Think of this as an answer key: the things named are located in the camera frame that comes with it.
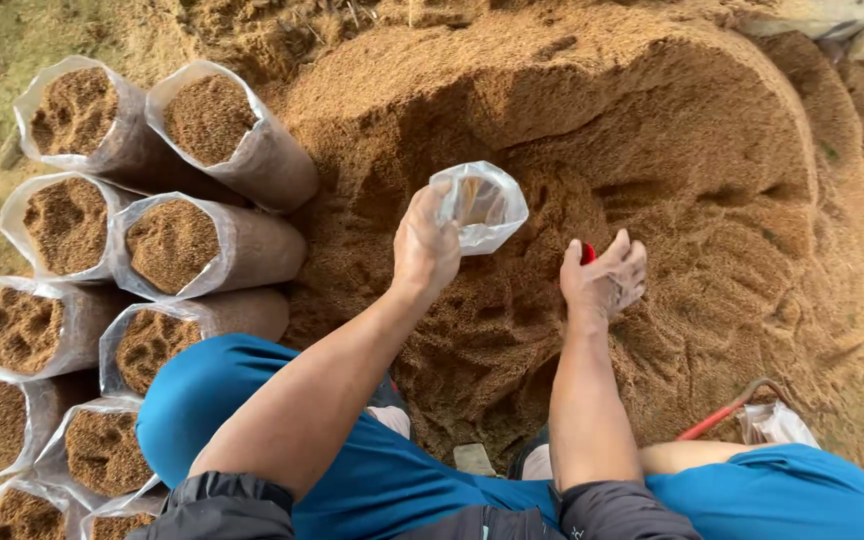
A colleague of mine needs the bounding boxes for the person's right hand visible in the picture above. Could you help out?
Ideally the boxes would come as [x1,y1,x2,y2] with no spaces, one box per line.
[558,228,650,328]

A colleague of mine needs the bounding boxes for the person's left hand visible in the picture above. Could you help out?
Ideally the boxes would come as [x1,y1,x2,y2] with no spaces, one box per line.
[392,183,464,302]

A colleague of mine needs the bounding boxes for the clear plastic bag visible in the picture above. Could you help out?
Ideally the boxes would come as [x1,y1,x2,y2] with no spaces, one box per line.
[429,160,531,258]

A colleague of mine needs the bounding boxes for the large sawdust heap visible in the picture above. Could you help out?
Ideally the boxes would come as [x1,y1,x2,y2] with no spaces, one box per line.
[177,0,864,481]

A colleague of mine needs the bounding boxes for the person's left shoe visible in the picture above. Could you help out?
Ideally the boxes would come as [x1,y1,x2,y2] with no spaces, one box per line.
[366,373,413,441]

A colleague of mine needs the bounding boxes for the person's shoe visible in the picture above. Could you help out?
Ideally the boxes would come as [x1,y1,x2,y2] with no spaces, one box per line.
[507,424,555,481]
[366,373,413,441]

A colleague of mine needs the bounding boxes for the small grey stone block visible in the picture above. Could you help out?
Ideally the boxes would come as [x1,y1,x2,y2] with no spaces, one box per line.
[453,442,498,478]

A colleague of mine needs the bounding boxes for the person's right shoe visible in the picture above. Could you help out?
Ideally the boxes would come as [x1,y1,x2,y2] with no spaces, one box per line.
[507,424,555,481]

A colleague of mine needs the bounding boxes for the blue shorts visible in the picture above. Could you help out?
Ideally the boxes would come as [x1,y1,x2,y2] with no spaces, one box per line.
[135,333,864,540]

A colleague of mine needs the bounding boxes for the group of sawdust-filled plastic bags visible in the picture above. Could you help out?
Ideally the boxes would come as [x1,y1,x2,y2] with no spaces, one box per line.
[0,54,321,540]

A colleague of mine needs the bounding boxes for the person's right leg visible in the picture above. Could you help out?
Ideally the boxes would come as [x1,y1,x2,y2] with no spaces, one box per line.
[639,440,782,476]

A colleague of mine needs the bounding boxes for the dark grey jacket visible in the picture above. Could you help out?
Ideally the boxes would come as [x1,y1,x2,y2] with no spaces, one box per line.
[126,471,705,540]

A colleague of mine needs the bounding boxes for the bundle of white plastic bags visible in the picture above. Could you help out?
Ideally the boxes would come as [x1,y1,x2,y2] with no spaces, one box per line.
[736,399,822,450]

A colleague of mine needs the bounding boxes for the grey concrete slab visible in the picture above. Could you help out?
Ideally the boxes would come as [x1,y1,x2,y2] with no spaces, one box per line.
[739,0,864,61]

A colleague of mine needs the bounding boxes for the red-handled tool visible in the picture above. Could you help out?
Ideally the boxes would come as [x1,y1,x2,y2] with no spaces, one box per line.
[675,377,792,442]

